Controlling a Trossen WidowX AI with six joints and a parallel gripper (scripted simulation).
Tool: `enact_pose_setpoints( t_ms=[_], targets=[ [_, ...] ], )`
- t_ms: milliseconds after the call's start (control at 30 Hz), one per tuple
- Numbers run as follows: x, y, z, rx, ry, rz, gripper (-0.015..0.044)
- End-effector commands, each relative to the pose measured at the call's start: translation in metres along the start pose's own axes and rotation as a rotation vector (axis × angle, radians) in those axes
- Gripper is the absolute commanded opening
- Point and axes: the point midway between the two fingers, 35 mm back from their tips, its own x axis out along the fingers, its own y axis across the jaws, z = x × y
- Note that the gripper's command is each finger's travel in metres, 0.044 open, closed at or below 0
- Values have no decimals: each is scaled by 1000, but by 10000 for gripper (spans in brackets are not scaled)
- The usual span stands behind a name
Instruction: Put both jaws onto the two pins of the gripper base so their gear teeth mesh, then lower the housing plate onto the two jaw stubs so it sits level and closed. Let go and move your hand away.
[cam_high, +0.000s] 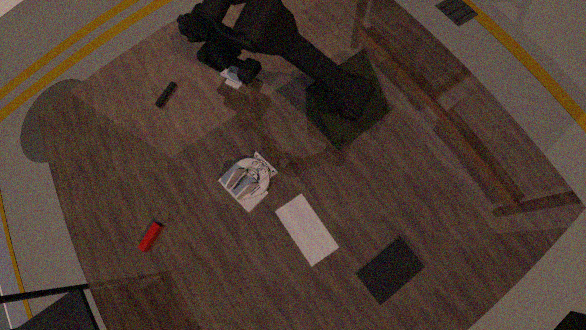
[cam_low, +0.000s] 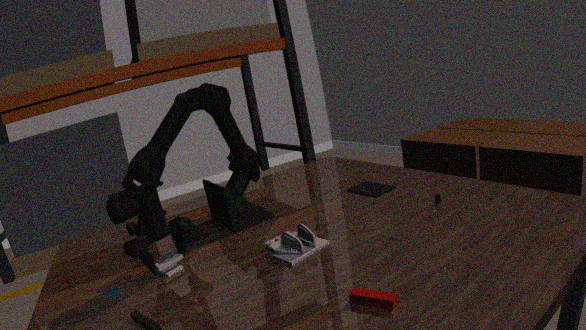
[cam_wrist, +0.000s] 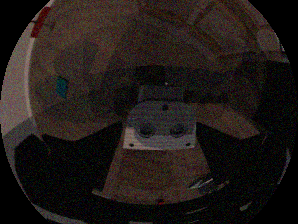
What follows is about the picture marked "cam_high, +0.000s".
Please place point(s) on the red rectangular block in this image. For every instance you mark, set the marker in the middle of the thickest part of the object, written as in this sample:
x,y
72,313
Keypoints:
x,y
149,238

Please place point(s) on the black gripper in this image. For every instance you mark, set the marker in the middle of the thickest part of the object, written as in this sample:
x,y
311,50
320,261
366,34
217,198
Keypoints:
x,y
247,71

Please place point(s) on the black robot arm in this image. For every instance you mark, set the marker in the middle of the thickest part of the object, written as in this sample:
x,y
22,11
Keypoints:
x,y
267,27

